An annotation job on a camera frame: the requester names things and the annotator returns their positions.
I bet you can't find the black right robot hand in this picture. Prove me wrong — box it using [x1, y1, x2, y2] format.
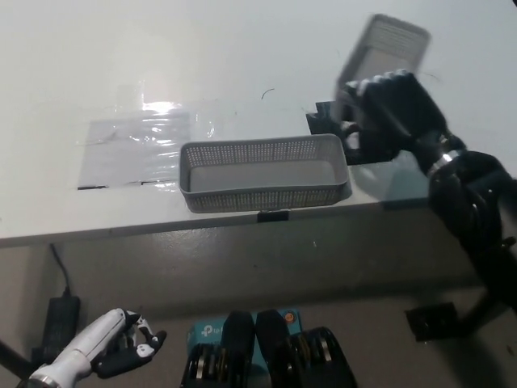
[340, 69, 452, 164]

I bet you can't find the clear plastic sheet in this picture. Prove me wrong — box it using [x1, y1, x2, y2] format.
[76, 78, 217, 191]

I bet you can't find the black power cable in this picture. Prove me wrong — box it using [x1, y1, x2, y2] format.
[48, 243, 74, 300]

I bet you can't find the black power adapter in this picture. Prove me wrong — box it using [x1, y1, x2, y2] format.
[41, 297, 82, 356]

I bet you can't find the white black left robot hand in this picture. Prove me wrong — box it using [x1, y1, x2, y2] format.
[27, 309, 168, 388]

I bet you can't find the long grey perforated basket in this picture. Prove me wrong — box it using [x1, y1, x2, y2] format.
[179, 133, 349, 214]

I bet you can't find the black floor plate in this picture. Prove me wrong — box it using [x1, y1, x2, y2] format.
[404, 302, 460, 344]

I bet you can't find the black tape piece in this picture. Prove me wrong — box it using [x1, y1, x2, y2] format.
[256, 209, 290, 224]

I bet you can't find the teal router box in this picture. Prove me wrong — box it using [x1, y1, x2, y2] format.
[186, 309, 301, 369]

